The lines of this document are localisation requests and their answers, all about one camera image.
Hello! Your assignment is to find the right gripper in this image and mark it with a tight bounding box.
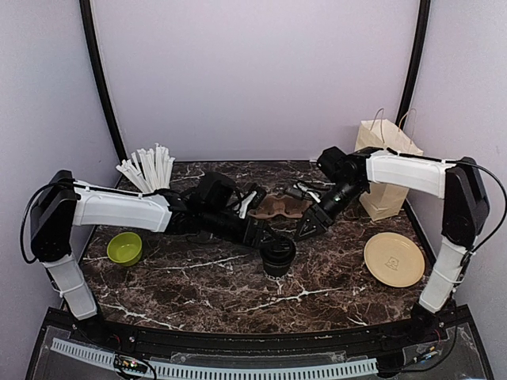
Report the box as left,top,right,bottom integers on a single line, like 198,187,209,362
294,179,365,241

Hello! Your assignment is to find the black coffee cup lid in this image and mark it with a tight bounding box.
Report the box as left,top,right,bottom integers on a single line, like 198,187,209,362
260,237,296,265

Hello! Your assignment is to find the black paper coffee cup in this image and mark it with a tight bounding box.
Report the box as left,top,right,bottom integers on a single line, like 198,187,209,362
262,257,294,278

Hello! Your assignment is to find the brown cardboard cup carrier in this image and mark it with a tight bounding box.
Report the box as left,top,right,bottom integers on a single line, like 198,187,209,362
249,195,312,219

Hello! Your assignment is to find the beige paper bag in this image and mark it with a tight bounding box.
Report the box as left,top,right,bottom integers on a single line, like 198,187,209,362
354,108,423,221

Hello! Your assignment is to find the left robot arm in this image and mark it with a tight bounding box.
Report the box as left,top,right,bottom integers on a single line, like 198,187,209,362
20,170,295,345

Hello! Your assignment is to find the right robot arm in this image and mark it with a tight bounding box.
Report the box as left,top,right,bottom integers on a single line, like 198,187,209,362
294,146,490,314

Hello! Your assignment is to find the beige plate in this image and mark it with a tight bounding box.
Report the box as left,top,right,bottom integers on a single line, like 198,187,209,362
364,232,425,288

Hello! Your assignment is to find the white cup of straws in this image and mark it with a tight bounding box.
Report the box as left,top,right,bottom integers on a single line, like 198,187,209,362
116,143,175,194

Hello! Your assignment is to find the green bowl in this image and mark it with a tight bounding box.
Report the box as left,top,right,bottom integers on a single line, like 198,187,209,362
107,232,143,267

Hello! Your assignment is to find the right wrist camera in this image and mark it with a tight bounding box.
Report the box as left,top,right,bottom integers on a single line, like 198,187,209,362
284,180,330,205

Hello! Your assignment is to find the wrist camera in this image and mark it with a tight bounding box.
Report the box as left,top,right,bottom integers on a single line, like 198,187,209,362
233,185,267,219
284,180,330,205

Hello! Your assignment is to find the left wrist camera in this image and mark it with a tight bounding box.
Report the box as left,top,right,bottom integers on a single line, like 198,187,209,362
233,185,267,219

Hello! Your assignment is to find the white cable duct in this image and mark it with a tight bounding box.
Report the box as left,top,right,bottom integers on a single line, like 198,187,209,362
50,338,378,379

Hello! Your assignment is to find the black front rail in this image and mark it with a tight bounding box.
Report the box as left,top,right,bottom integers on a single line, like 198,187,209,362
86,321,416,357

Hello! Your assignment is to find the right black frame post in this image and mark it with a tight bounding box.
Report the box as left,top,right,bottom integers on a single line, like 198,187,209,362
396,0,431,129

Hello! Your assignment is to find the black frame post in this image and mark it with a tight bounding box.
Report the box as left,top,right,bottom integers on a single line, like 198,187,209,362
78,0,126,159
396,0,431,129

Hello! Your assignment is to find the left black frame post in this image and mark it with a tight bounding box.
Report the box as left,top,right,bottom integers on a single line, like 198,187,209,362
78,0,126,159

